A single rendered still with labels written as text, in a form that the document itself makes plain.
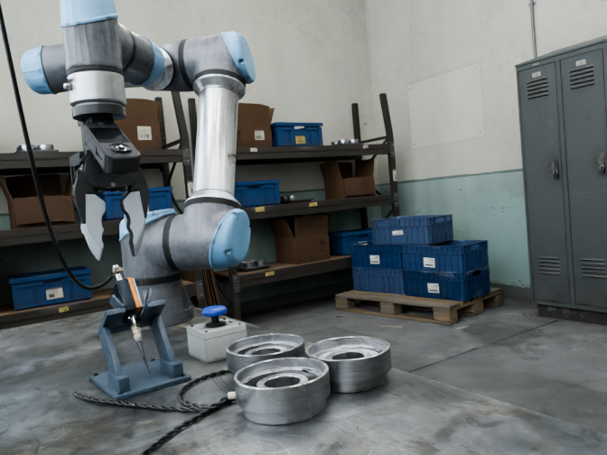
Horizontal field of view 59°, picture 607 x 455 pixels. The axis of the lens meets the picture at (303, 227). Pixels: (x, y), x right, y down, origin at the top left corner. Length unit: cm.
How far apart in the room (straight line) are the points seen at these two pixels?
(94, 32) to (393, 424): 62
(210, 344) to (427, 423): 38
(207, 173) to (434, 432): 73
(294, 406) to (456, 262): 373
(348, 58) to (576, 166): 293
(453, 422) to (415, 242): 393
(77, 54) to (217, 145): 41
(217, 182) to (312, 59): 476
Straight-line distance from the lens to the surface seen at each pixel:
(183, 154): 427
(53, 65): 96
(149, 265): 111
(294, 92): 559
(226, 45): 123
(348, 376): 64
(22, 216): 404
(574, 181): 409
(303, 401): 58
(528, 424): 57
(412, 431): 56
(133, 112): 428
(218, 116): 117
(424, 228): 441
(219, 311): 84
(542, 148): 421
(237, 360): 70
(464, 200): 528
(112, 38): 83
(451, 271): 430
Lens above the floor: 103
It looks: 3 degrees down
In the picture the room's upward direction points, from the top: 5 degrees counter-clockwise
